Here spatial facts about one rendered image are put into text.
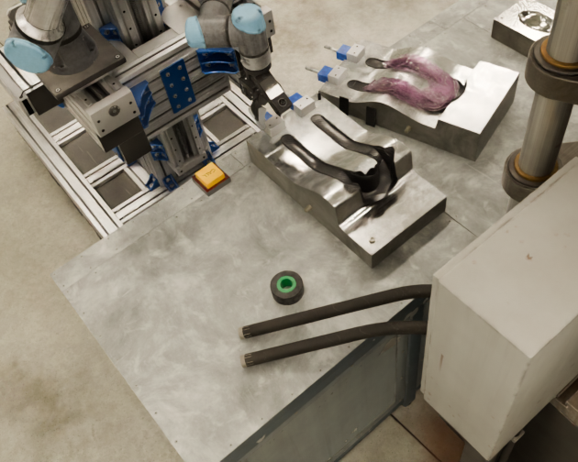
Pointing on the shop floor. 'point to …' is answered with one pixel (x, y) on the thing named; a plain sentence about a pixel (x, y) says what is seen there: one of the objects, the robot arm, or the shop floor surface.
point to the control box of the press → (516, 314)
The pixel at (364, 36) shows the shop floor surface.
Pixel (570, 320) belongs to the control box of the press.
